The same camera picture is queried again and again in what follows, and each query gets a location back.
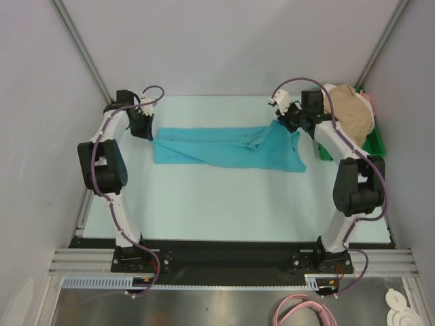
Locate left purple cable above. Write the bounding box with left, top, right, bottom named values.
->
left=90, top=84, right=166, bottom=301

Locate white shirt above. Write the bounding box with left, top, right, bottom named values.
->
left=323, top=84, right=372, bottom=114

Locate pink shirt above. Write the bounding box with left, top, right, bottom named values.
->
left=360, top=90, right=375, bottom=115

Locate pink coiled cable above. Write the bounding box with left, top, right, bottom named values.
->
left=269, top=294, right=338, bottom=326

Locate white round plastic part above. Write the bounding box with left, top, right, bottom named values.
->
left=385, top=288, right=425, bottom=326

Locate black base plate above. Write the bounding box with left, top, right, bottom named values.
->
left=69, top=238, right=353, bottom=287

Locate white slotted cable duct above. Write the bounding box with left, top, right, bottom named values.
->
left=63, top=274, right=336, bottom=291

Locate green plastic bin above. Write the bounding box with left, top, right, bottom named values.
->
left=309, top=87, right=387, bottom=162

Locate beige shirt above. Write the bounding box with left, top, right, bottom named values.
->
left=329, top=84, right=375, bottom=147

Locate left aluminium frame post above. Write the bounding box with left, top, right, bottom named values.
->
left=49, top=0, right=113, bottom=103

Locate aluminium front rail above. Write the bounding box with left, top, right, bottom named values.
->
left=49, top=249, right=419, bottom=278

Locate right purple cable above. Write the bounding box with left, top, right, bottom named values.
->
left=271, top=77, right=389, bottom=298

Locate right aluminium frame post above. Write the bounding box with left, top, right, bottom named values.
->
left=355, top=0, right=413, bottom=88

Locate purple cable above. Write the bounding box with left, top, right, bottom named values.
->
left=271, top=77, right=389, bottom=298
left=90, top=84, right=166, bottom=301

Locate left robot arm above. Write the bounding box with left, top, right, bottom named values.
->
left=77, top=90, right=159, bottom=248

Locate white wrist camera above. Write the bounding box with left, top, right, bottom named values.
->
left=268, top=89, right=292, bottom=115
left=139, top=94, right=158, bottom=117

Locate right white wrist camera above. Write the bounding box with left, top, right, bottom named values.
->
left=268, top=89, right=292, bottom=115

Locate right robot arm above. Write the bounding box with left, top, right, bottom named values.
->
left=269, top=89, right=385, bottom=272

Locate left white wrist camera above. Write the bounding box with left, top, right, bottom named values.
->
left=139, top=94, right=158, bottom=117

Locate aluminium frame post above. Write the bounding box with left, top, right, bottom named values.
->
left=355, top=0, right=413, bottom=88
left=49, top=0, right=113, bottom=103

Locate teal polo shirt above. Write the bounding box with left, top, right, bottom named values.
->
left=154, top=120, right=306, bottom=173

